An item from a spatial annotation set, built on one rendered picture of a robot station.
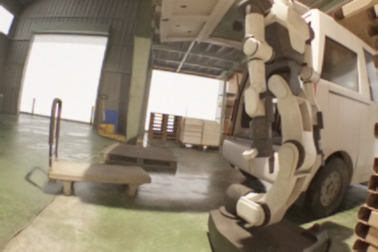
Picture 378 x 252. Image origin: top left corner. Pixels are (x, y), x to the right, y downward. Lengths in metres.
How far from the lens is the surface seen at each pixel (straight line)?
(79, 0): 10.25
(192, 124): 5.41
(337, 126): 1.69
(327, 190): 1.83
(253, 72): 0.83
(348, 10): 0.67
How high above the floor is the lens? 0.71
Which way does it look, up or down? 3 degrees up
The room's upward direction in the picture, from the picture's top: 7 degrees clockwise
